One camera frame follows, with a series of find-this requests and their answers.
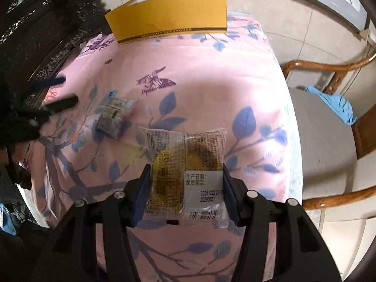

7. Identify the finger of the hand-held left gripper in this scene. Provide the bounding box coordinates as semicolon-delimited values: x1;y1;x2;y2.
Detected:
43;94;79;114
29;76;67;90

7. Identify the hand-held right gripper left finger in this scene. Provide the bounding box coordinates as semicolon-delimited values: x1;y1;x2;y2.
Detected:
31;163;152;282

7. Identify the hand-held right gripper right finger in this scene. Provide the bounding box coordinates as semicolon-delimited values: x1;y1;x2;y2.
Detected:
222;163;343;282

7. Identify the pale green snack packet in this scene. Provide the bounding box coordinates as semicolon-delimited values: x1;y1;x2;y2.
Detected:
95;96;138;139

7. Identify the clear round pastry packet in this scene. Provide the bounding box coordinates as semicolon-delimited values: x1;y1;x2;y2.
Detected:
138;127;228;230

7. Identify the yellow cardboard box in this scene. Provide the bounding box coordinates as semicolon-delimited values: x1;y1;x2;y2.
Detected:
105;0;228;46

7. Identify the dark carved wooden furniture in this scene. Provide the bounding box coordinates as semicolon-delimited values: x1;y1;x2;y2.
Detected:
0;0;115;106

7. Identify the grey chair seat cushion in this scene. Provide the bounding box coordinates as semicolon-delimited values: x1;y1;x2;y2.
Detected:
289;88;376;200

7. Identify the pink floral blanket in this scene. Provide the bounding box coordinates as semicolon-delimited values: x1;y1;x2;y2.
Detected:
18;10;303;282

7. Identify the light blue cloth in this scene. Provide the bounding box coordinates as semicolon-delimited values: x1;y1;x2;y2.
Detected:
304;85;357;125

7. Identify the wooden armchair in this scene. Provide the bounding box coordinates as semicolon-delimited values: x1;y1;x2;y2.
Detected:
280;51;376;210

